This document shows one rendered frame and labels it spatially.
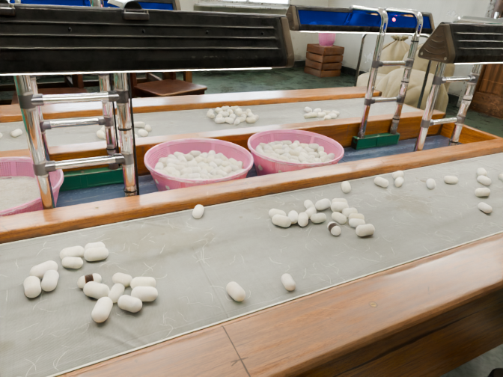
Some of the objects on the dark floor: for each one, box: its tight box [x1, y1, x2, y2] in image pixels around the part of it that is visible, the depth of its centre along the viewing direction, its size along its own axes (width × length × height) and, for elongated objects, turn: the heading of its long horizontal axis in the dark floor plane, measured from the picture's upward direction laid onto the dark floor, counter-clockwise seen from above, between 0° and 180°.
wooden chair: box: [129, 71, 207, 99], centre depth 292 cm, size 44×43×91 cm
